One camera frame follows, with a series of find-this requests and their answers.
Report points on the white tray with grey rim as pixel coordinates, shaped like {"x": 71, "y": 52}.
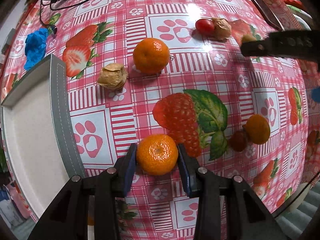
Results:
{"x": 38, "y": 134}

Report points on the small orange mandarin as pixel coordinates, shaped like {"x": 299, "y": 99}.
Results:
{"x": 151, "y": 56}
{"x": 157, "y": 154}

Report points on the red cherry tomato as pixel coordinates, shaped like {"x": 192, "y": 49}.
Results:
{"x": 205, "y": 27}
{"x": 238, "y": 141}

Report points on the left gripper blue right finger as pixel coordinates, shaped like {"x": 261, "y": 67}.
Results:
{"x": 188, "y": 167}

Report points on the pink strawberry checked tablecloth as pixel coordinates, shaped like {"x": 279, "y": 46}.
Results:
{"x": 207, "y": 91}

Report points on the crumpled blue glove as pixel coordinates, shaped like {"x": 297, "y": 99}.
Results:
{"x": 35, "y": 47}

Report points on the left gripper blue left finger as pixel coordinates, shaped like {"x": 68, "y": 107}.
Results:
{"x": 129, "y": 168}

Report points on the papery husk physalis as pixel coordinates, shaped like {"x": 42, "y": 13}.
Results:
{"x": 113, "y": 76}
{"x": 222, "y": 29}

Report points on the orange citrus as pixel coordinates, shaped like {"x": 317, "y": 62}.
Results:
{"x": 257, "y": 129}

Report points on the dark smartphone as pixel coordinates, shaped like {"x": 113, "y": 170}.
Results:
{"x": 268, "y": 15}

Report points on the blue gloved hand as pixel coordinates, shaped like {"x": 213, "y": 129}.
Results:
{"x": 315, "y": 94}

